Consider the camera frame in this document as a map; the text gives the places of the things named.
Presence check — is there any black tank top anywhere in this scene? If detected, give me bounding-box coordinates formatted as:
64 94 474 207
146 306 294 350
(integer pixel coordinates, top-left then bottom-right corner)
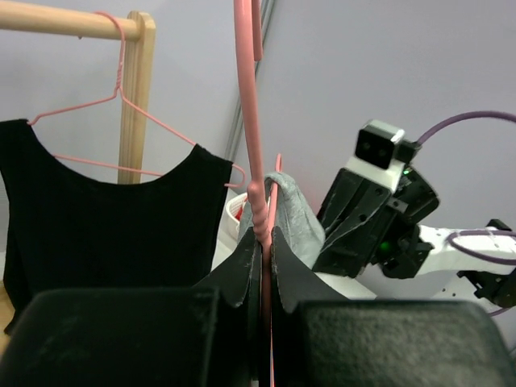
1 119 232 316

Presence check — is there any white perforated plastic basket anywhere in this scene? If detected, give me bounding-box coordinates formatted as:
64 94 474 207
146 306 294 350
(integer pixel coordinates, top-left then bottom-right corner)
225 193 248 240

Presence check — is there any grey tank top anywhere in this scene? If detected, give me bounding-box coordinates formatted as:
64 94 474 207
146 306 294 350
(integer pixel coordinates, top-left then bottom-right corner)
237 172 327 269

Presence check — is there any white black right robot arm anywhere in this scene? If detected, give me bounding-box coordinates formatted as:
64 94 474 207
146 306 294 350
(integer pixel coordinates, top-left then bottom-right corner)
313 167 515 315

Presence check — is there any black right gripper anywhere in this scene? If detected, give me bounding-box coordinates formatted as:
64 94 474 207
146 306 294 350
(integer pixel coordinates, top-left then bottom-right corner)
313 168 439 279

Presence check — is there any pink hanger of grey top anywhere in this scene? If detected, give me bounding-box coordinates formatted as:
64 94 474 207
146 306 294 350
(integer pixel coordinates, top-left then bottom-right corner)
233 0 274 386

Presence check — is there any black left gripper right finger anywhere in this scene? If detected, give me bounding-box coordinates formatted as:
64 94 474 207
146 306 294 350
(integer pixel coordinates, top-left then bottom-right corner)
271 227 515 386

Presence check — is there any red tank top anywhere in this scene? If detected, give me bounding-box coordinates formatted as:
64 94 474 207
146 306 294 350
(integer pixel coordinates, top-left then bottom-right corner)
235 203 245 221

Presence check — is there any wooden clothes rack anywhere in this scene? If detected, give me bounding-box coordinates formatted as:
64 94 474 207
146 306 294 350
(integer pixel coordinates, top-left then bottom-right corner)
0 6 157 335

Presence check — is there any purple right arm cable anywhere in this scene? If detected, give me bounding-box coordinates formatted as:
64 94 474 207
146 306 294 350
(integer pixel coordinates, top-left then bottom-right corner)
417 110 516 318

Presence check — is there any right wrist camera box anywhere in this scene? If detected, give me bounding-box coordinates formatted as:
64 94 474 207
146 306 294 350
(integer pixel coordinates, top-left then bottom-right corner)
345 119 422 194

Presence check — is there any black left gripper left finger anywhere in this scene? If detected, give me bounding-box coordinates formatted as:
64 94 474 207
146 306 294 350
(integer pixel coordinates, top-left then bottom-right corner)
1 231 261 386

